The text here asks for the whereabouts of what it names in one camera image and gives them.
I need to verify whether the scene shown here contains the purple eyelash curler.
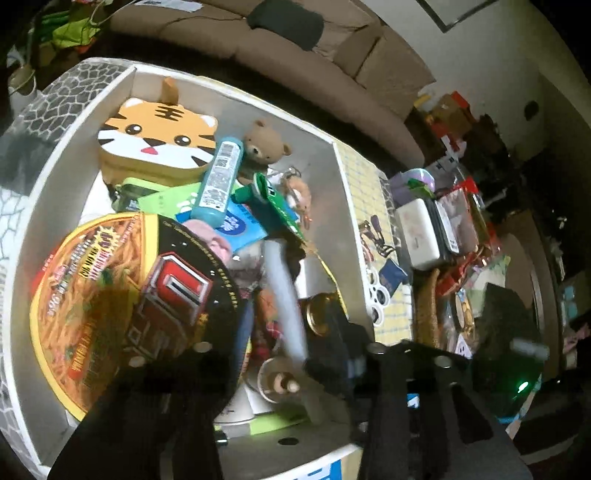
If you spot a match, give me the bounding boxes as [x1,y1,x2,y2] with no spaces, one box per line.
[358,217,398,264]

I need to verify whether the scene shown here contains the white palette with holes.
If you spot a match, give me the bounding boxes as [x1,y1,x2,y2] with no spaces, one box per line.
[367,265,393,328]

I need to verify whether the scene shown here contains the pink keychain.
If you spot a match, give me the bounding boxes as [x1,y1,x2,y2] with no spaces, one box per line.
[277,166,315,227]

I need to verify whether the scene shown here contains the white storage box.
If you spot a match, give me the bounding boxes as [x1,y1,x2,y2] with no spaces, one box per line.
[0,58,384,480]

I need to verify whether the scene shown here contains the dark green tin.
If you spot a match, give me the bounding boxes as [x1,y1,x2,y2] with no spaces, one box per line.
[113,178,160,213]

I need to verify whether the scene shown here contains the wicker basket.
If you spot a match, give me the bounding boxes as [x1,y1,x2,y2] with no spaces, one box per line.
[413,268,455,352]

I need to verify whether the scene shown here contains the pink plush toy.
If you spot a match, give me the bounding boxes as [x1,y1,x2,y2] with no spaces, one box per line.
[182,219,232,264]

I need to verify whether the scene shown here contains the dark blue cloth piece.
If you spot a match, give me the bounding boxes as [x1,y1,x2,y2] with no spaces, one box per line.
[379,261,409,296]

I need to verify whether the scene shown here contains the instant noodle bowl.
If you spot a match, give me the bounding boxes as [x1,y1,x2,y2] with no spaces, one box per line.
[30,212,245,423]

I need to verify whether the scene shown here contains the brown sofa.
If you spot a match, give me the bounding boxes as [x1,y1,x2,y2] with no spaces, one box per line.
[108,0,437,167]

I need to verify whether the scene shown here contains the gold round trinket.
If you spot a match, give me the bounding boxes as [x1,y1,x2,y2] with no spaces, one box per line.
[300,298,333,335]

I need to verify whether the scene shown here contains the black cushion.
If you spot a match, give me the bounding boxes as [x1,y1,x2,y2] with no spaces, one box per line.
[247,0,324,51]

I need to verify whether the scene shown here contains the picture frame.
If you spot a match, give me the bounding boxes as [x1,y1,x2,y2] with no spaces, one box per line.
[416,0,499,33]

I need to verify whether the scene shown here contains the brown teddy bear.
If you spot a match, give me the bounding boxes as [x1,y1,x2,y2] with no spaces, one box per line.
[238,120,293,183]

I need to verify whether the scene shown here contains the purple container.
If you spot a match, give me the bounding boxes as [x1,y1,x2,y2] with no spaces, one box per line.
[390,168,437,204]

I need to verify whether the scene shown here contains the blue tissue pack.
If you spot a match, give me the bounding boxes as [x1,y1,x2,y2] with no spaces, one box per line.
[178,203,269,252]

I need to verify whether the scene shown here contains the teal tube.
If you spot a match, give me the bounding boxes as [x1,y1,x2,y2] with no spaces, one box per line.
[190,137,245,227]

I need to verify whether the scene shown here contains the red white snack bag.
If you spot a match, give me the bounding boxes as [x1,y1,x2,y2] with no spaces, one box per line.
[436,178,490,259]

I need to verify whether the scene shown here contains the green clothes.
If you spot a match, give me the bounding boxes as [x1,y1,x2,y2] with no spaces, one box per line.
[44,0,112,51]

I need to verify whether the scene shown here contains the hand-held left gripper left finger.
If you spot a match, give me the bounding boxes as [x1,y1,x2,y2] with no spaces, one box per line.
[46,298,257,480]

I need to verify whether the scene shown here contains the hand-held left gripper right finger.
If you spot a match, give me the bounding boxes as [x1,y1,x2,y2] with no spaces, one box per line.
[305,295,532,480]

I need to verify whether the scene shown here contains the stack of cardboard boxes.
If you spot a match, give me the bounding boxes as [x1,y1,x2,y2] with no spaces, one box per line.
[416,90,476,139]

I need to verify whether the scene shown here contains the white lunch box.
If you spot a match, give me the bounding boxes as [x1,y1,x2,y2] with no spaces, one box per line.
[394,198,444,271]

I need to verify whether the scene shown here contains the tiger face pouch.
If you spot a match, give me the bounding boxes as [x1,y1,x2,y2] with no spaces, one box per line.
[97,76,220,185]

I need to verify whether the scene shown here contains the yellow plaid cloth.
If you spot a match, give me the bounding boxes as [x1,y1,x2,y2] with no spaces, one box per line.
[335,141,414,347]

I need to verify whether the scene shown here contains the light green card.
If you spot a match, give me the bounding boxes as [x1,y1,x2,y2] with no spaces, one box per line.
[139,182,204,217]

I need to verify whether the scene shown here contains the green white-print packet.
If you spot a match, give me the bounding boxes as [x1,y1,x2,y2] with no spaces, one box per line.
[231,173,305,241]

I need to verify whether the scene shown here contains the pale blue stick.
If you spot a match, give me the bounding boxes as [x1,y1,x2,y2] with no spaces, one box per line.
[263,237,310,370]

